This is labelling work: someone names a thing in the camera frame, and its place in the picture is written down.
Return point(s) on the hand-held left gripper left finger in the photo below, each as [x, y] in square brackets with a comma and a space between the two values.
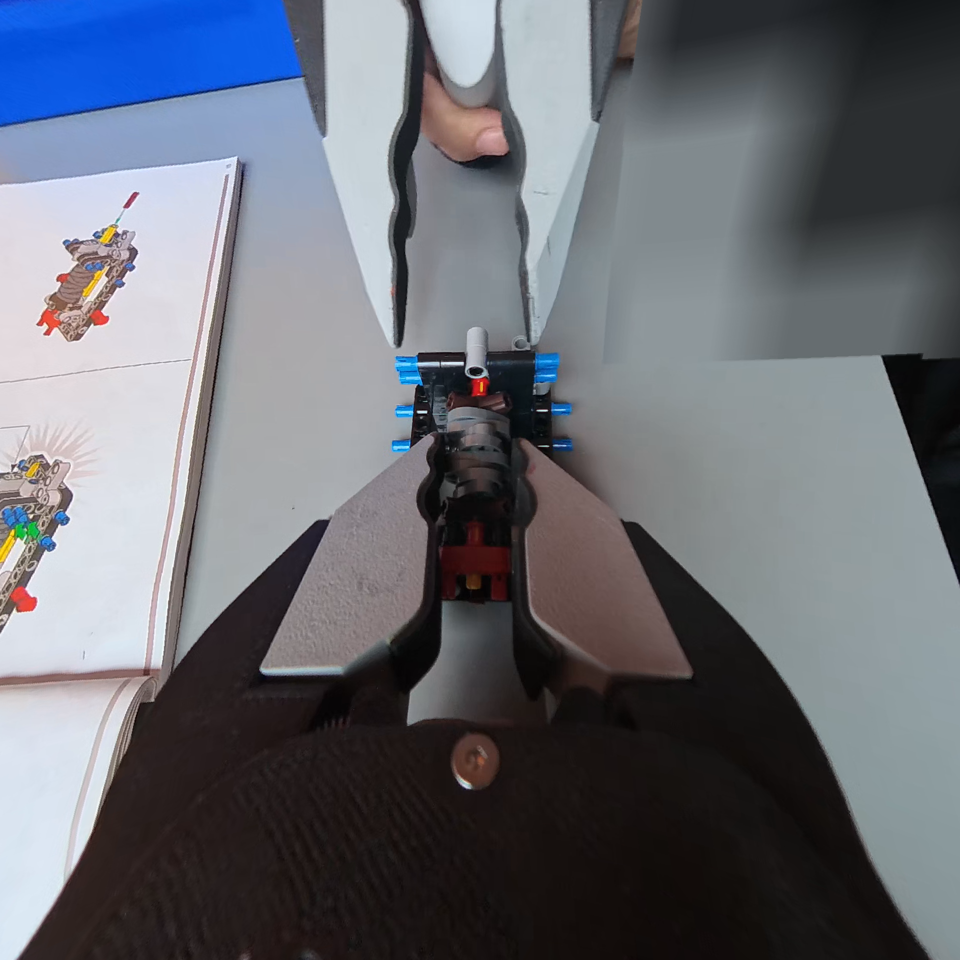
[360, 585]

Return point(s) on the person's right hand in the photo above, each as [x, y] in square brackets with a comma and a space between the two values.
[480, 139]

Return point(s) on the lego instruction booklet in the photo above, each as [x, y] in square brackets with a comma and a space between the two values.
[112, 450]

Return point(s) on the blue plastic bin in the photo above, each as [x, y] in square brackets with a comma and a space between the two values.
[150, 52]

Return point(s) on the black lego frame assembly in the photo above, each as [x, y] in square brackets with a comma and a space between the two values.
[480, 450]

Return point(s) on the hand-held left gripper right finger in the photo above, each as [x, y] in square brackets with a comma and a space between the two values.
[600, 592]

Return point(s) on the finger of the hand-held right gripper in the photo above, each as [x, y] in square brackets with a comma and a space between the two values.
[360, 150]
[559, 150]

